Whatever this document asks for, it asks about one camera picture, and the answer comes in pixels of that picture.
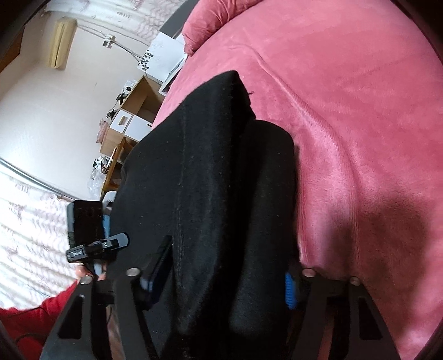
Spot beige air conditioner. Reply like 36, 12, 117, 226
47, 17, 77, 69

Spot red folded duvet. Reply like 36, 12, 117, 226
182, 0, 261, 55

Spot patterned white curtain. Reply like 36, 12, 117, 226
1, 1, 179, 308

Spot pink velvet bed cover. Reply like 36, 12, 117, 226
156, 1, 442, 359

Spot person's left hand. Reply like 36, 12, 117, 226
75, 263, 107, 282

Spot white floral nightstand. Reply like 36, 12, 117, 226
137, 32, 188, 96

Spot black pants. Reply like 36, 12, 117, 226
108, 71, 297, 359

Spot white wall socket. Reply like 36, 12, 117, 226
102, 35, 116, 49

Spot dark grey headboard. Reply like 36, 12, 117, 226
159, 0, 198, 38

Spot red sleeved forearm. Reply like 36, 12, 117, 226
1, 281, 77, 359

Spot wooden desk with drawers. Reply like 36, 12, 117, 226
101, 76, 164, 197

